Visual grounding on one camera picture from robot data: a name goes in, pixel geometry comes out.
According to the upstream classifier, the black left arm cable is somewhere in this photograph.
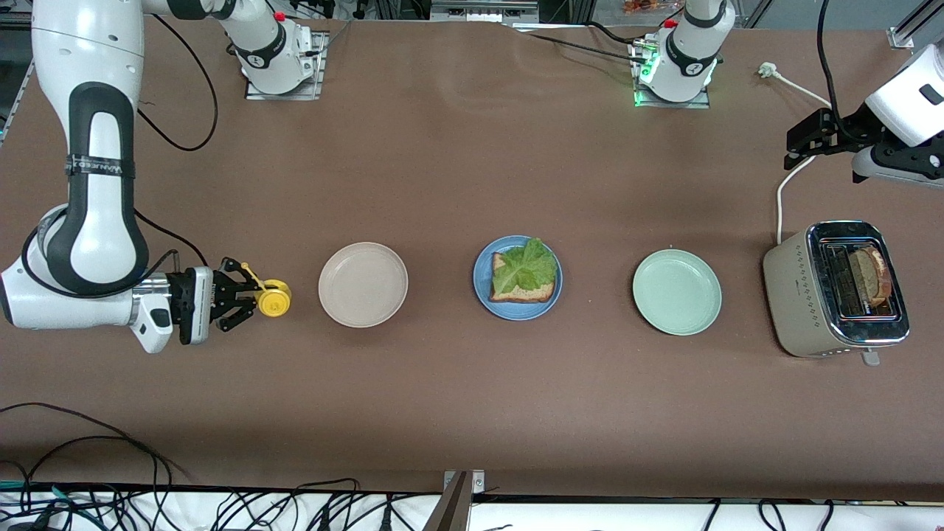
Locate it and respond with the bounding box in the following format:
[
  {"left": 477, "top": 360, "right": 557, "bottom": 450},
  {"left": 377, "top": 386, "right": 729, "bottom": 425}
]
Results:
[{"left": 817, "top": 0, "right": 845, "bottom": 137}]

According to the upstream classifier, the beige chrome toaster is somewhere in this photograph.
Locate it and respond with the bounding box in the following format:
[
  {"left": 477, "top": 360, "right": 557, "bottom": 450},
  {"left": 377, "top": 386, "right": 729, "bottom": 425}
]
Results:
[{"left": 763, "top": 220, "right": 910, "bottom": 367}]

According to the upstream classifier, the thin black base cable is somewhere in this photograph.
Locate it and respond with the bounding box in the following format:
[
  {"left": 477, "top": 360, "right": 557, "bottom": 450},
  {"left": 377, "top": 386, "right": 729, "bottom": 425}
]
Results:
[{"left": 509, "top": 21, "right": 650, "bottom": 66}]

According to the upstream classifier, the green lettuce leaf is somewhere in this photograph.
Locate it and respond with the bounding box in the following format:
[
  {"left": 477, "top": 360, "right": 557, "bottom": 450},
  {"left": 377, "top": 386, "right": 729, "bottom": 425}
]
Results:
[{"left": 492, "top": 237, "right": 558, "bottom": 294}]

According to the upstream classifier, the aluminium frame profile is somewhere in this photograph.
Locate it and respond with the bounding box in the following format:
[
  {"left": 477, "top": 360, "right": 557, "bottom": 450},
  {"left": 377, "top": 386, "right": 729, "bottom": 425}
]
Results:
[{"left": 889, "top": 0, "right": 944, "bottom": 51}]

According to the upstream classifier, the yellow squeeze bottle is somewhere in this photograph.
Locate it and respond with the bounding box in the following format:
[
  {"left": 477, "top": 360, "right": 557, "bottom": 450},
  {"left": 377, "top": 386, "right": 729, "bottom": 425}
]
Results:
[{"left": 241, "top": 263, "right": 293, "bottom": 319}]

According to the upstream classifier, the blue round plate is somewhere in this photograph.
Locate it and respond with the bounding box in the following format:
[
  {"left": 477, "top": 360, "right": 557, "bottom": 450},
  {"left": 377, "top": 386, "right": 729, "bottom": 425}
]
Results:
[{"left": 473, "top": 235, "right": 563, "bottom": 322}]

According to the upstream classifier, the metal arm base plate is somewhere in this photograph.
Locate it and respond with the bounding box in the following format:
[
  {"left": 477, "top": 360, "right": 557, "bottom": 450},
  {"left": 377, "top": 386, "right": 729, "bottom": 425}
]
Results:
[
  {"left": 631, "top": 41, "right": 712, "bottom": 110},
  {"left": 245, "top": 31, "right": 330, "bottom": 102}
]

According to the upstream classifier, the grey equipment box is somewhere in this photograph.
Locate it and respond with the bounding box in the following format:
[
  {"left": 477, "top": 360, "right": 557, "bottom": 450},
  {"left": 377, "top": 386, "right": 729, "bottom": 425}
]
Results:
[{"left": 430, "top": 0, "right": 541, "bottom": 24}]

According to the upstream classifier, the metal mounting post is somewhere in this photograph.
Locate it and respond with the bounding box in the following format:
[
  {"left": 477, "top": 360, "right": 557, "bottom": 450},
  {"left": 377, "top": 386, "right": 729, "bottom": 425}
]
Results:
[{"left": 423, "top": 469, "right": 486, "bottom": 531}]

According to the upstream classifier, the mint green round plate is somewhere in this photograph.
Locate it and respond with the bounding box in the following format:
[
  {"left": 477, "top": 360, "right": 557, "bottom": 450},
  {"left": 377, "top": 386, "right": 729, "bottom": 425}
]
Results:
[{"left": 632, "top": 249, "right": 723, "bottom": 336}]

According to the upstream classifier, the toasted bread slice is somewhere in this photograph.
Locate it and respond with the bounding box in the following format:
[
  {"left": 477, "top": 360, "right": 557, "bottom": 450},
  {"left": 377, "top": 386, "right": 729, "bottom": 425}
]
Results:
[
  {"left": 848, "top": 246, "right": 894, "bottom": 308},
  {"left": 490, "top": 251, "right": 556, "bottom": 304}
]

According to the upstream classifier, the long black loop cable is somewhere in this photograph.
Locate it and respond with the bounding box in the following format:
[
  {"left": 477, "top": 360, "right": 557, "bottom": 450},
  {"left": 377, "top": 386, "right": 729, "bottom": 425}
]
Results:
[{"left": 0, "top": 402, "right": 185, "bottom": 491}]

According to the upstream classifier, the white toaster power cord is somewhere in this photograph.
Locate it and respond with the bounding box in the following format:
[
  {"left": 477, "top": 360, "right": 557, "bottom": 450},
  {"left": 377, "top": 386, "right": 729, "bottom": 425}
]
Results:
[{"left": 758, "top": 63, "right": 838, "bottom": 246}]

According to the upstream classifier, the beige round plate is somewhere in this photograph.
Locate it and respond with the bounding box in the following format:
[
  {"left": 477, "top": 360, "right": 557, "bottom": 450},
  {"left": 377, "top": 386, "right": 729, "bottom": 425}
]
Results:
[{"left": 318, "top": 242, "right": 409, "bottom": 328}]

